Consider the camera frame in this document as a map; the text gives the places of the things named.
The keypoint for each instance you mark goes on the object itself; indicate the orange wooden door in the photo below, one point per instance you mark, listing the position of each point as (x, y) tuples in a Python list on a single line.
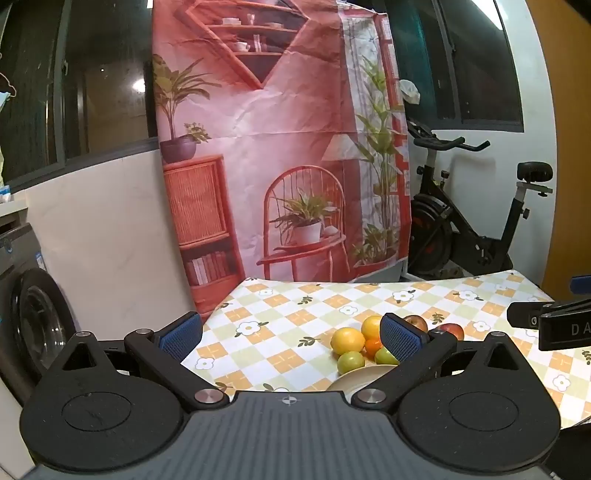
[(572, 184)]

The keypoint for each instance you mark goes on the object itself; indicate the green lime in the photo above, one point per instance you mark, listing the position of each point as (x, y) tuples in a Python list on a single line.
[(351, 362), (384, 356)]

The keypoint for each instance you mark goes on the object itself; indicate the large red apple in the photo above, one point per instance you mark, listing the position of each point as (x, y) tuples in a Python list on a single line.
[(451, 330)]

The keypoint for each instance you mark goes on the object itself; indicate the black exercise bike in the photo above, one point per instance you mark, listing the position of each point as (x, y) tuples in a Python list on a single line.
[(485, 249)]

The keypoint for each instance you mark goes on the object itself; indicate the dark sliding window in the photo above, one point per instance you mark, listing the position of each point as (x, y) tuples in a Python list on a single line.
[(106, 69)]

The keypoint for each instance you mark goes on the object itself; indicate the white crumpled cloth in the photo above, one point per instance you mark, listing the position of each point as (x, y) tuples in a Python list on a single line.
[(410, 90)]

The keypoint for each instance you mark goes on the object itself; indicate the small orange tangerine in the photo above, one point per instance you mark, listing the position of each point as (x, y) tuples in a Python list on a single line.
[(373, 347)]

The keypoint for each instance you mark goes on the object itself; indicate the dark framed window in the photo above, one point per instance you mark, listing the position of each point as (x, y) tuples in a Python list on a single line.
[(480, 60)]

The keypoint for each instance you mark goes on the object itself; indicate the dull red apple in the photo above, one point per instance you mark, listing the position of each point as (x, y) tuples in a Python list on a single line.
[(417, 322)]

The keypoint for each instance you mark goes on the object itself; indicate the yellow lemon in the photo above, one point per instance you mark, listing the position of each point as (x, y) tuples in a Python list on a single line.
[(347, 340), (371, 326)]

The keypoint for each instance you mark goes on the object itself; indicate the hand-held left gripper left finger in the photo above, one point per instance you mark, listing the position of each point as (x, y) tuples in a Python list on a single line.
[(180, 336)]

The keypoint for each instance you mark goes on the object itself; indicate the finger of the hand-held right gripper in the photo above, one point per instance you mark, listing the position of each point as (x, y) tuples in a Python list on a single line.
[(521, 314), (581, 284)]

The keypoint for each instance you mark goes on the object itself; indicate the hanging pale cloth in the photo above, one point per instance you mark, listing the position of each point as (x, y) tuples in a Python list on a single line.
[(3, 96)]

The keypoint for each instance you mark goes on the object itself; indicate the grey washing machine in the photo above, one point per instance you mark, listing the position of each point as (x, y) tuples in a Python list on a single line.
[(27, 300)]

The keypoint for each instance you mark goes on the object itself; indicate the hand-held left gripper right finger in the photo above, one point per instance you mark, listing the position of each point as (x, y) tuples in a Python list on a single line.
[(400, 336)]

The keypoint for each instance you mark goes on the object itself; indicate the checked floral tablecloth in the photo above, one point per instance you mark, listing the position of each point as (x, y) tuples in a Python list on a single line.
[(286, 304)]

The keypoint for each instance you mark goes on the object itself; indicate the beige plate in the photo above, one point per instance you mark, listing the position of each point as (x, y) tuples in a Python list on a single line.
[(362, 378)]

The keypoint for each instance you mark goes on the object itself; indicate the printed pink backdrop cloth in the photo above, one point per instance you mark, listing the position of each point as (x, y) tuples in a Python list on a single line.
[(277, 138)]

